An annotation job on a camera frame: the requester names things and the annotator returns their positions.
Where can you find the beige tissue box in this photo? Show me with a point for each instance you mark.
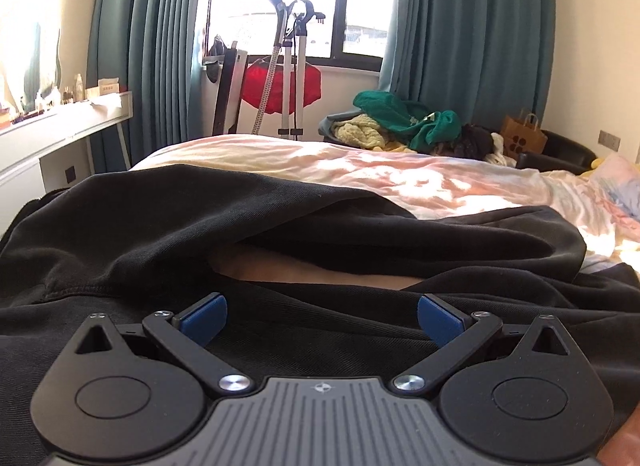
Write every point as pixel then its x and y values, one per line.
pixel 105 87

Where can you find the brown paper bag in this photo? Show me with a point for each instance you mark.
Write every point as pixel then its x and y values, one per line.
pixel 530 138

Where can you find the printed pillow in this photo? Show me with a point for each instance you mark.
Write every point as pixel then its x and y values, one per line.
pixel 620 185

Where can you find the black armchair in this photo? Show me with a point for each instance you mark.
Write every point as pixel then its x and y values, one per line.
pixel 565 150

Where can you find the dark cloth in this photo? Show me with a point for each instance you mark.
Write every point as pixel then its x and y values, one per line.
pixel 475 138

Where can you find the black and white chair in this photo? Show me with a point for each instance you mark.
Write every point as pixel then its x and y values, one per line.
pixel 227 95

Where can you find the white dressing table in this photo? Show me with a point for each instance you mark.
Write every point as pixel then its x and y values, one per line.
pixel 60 130

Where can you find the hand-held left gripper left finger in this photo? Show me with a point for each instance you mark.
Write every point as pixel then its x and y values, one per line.
pixel 202 318

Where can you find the yellow knit garment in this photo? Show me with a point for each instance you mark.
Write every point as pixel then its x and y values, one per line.
pixel 360 133

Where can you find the grey wall switch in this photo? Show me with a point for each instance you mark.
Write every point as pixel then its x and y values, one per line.
pixel 611 140

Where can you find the bed with pink sheet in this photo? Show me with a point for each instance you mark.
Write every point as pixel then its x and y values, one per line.
pixel 350 165

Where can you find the garment steamer stand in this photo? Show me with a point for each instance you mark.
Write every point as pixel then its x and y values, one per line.
pixel 300 85

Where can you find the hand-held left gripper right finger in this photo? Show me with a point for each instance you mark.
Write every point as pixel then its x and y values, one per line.
pixel 440 320

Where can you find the white drawer cabinet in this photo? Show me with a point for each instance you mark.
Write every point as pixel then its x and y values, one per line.
pixel 15 180

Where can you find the yellow plush toy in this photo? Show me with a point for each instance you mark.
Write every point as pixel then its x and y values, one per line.
pixel 599 163

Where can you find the black garment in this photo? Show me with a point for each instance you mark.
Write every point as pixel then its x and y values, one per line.
pixel 150 226

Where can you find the teal curtain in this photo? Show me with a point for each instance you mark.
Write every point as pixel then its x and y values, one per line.
pixel 475 35
pixel 150 45

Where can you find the dark laundry basket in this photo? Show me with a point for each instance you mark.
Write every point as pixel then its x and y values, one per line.
pixel 326 128

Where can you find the dark bag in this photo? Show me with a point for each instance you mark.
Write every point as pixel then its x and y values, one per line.
pixel 217 48

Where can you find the green garment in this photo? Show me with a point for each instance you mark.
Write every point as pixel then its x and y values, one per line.
pixel 390 113

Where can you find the white cloth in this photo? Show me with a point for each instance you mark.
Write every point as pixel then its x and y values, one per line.
pixel 500 143

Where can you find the red cloth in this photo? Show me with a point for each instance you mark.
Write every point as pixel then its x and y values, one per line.
pixel 310 85

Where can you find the dark wall outlet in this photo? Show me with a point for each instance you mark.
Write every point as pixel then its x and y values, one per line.
pixel 70 174

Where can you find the group of cosmetic bottles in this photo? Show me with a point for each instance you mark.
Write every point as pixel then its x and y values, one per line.
pixel 70 93

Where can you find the wavy white framed mirror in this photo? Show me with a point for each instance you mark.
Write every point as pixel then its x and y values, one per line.
pixel 32 60

